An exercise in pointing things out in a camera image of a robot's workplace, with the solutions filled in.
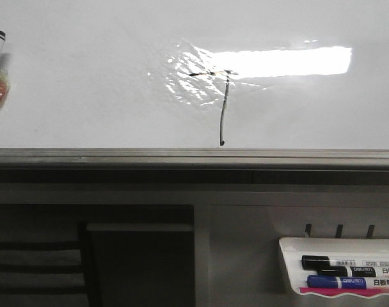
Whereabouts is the white whiteboard surface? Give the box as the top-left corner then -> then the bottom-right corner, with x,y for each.
0,1 -> 389,149

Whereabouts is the black metal hook left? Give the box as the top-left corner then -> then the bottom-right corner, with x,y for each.
305,223 -> 312,238

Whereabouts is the black metal hook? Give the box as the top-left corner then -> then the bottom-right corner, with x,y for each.
305,223 -> 312,238
335,224 -> 344,239
366,224 -> 375,239

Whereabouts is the black capped marker upper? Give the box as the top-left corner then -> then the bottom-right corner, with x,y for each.
301,255 -> 389,269

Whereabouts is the black capped marker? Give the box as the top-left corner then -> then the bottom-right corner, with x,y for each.
301,255 -> 389,269
317,266 -> 389,278

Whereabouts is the black metal hook middle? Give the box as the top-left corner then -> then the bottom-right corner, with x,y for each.
335,224 -> 344,239

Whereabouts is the blue capped marker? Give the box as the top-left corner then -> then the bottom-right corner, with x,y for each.
307,275 -> 389,290

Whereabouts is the white plastic marker tray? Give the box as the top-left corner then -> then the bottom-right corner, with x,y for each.
279,237 -> 389,300

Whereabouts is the black capped marker middle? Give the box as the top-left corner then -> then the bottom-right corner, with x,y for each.
317,266 -> 389,278

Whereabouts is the pink strip in tray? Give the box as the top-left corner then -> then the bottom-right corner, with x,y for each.
299,287 -> 389,297

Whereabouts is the black metal hook right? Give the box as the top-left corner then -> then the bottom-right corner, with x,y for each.
366,224 -> 375,239

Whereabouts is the dark chair with slats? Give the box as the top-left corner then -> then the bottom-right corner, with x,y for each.
0,223 -> 102,306

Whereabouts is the grey aluminium whiteboard frame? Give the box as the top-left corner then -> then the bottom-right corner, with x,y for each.
0,148 -> 389,185

